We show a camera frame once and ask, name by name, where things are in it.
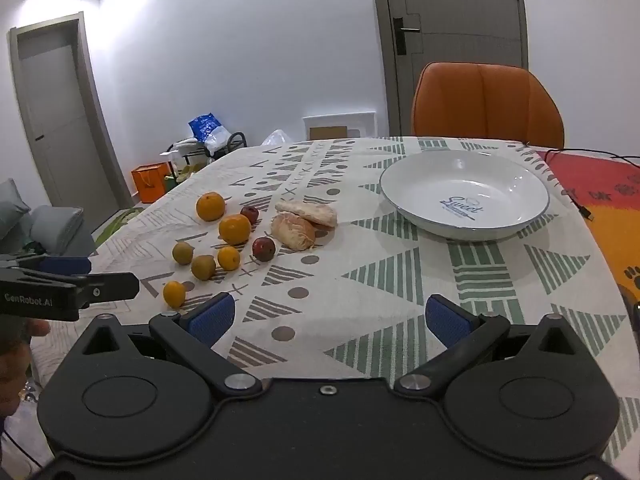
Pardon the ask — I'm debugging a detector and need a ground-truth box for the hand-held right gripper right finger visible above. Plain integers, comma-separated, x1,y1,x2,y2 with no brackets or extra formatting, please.
394,294,576,401

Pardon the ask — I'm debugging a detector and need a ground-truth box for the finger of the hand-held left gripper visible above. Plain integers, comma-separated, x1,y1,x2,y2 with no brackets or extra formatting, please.
75,272,140,311
15,255,92,275

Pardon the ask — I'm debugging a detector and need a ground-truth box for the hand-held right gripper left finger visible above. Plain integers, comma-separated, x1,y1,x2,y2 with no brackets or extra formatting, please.
80,292,263,402

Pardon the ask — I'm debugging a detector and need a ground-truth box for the large orange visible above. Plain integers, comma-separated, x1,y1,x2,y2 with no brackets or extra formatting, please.
219,214,252,246
195,192,227,222

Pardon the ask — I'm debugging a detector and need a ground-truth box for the white plate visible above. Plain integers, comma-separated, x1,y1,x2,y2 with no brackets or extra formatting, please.
379,151,551,241

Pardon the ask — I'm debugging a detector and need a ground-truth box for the person's left hand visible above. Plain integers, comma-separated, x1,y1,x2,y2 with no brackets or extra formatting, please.
0,317,51,431

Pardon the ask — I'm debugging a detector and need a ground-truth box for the grey sofa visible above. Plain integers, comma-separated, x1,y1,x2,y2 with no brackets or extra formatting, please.
0,179,96,266

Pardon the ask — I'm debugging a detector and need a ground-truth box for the green rug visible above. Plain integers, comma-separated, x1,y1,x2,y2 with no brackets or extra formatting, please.
92,205,146,248

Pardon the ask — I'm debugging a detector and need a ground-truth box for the orange shopping bag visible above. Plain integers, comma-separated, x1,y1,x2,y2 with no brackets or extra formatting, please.
131,163,171,204

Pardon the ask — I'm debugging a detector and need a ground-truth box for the patterned tablecloth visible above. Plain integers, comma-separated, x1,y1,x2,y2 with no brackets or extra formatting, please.
27,136,637,466

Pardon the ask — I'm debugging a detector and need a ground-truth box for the grey door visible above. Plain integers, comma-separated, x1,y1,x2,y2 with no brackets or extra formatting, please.
6,12,121,211
367,0,530,138

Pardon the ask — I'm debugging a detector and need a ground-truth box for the black shoe rack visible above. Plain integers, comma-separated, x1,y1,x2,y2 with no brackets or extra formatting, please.
165,132,248,171

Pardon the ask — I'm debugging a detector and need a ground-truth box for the blue plastic bag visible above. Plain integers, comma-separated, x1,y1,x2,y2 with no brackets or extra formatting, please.
188,112,233,153

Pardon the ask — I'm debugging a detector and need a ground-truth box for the red and orange mat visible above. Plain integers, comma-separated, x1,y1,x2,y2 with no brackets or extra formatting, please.
535,149,640,306

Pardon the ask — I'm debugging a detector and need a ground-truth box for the orange chair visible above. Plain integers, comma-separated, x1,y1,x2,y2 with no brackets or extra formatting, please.
411,61,566,150

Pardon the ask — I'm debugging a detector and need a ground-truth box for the white foam packaging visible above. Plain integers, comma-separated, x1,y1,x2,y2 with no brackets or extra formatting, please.
302,111,377,141

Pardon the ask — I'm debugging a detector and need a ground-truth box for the black cable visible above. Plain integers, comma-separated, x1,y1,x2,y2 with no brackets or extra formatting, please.
522,141,640,221

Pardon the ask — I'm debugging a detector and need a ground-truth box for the black door handle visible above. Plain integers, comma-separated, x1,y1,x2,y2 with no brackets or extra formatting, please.
393,17,422,56

